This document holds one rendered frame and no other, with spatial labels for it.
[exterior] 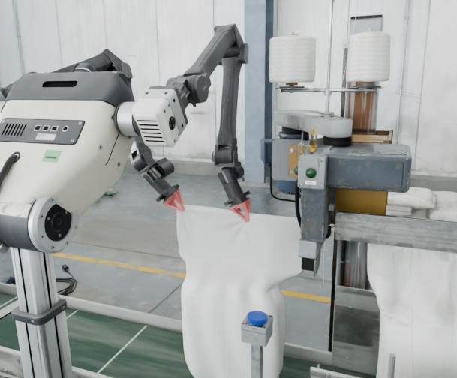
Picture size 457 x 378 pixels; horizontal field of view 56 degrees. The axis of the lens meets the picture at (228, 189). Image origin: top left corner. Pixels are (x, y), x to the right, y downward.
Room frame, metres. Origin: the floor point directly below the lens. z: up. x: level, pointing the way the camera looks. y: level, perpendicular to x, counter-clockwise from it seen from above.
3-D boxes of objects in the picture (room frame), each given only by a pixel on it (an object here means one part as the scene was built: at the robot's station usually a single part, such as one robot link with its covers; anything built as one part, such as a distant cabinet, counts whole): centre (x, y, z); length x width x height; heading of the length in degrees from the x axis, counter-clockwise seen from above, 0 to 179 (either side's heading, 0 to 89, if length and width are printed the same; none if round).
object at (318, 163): (1.19, -0.24, 1.28); 0.08 x 0.05 x 0.09; 68
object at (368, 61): (1.49, -0.48, 1.61); 0.15 x 0.14 x 0.17; 68
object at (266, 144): (1.72, -0.18, 1.25); 0.10 x 0.08 x 0.12; 3
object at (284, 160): (1.62, -0.31, 1.23); 0.28 x 0.07 x 0.16; 68
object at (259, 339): (1.15, -0.08, 0.81); 0.08 x 0.08 x 0.06; 68
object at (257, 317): (1.15, -0.08, 0.84); 0.06 x 0.06 x 0.02
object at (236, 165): (1.53, -0.01, 1.24); 0.11 x 0.09 x 0.12; 157
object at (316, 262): (1.24, -0.25, 0.98); 0.09 x 0.05 x 0.05; 158
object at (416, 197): (3.95, -1.65, 0.44); 0.66 x 0.42 x 0.14; 65
